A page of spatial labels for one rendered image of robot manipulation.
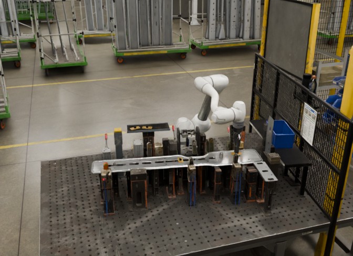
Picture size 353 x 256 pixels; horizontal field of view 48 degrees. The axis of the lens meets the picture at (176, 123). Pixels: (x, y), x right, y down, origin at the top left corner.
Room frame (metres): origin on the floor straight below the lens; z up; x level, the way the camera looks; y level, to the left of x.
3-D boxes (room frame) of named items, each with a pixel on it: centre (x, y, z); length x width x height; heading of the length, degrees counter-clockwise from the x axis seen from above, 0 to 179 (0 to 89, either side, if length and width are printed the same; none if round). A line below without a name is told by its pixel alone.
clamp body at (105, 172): (2.55, 0.52, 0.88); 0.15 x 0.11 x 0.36; 9
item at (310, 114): (2.87, -1.05, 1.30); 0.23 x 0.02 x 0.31; 9
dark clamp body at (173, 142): (3.01, 0.03, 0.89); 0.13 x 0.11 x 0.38; 9
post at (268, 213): (2.53, -0.70, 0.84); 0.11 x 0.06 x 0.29; 9
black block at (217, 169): (2.69, -0.33, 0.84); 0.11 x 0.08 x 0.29; 9
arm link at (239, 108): (2.88, -0.48, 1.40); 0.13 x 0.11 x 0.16; 119
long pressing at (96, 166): (2.81, -0.01, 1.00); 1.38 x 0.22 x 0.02; 99
